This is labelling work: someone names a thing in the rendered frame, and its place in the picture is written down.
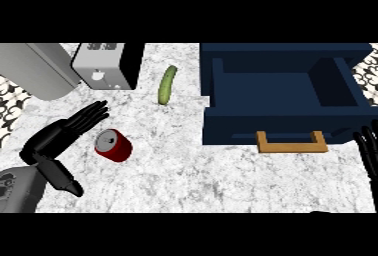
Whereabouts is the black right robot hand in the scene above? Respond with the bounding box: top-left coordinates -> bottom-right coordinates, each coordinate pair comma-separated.
351,119 -> 378,209

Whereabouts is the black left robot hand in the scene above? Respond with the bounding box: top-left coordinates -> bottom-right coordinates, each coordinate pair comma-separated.
18,100 -> 111,198

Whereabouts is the red can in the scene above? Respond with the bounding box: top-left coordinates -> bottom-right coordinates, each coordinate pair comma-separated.
93,128 -> 134,163

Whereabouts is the dark blue drawer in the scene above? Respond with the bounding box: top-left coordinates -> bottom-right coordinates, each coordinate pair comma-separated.
201,57 -> 378,146

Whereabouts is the large grey appliance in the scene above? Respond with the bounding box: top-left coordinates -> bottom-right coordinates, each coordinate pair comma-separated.
0,43 -> 82,102

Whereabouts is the grey and black toaster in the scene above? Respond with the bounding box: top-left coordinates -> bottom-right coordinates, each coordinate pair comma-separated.
71,43 -> 146,91

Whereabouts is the green cucumber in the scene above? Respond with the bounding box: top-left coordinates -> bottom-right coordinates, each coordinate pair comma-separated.
156,64 -> 178,106

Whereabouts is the dark blue cabinet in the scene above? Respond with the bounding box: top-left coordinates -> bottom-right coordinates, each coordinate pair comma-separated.
199,43 -> 375,98

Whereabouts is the wooden drawer handle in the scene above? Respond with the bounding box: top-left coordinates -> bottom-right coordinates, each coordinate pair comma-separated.
255,130 -> 329,154

